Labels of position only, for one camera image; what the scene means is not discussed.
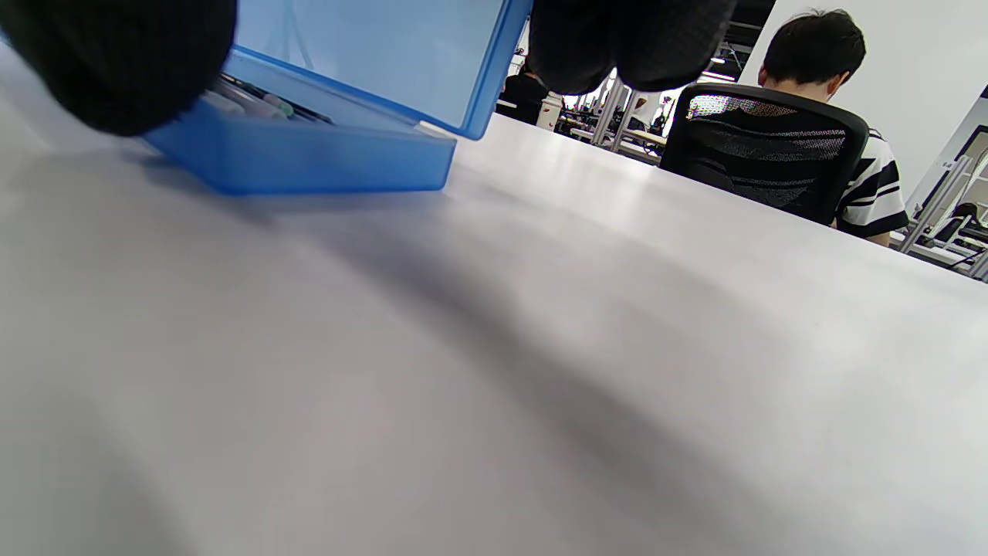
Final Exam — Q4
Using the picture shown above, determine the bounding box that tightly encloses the black mesh office chair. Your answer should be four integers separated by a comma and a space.
658, 83, 871, 227

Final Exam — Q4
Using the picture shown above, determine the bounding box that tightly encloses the white metal desk frame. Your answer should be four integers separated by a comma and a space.
895, 154, 988, 283

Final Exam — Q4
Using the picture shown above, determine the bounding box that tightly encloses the pile of black pen refills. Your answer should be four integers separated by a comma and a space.
202, 73, 337, 127

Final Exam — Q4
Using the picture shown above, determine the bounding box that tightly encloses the person's right hand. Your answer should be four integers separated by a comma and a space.
0, 0, 738, 138

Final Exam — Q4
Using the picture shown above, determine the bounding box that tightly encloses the blue stationery box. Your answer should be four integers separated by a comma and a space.
143, 0, 535, 196

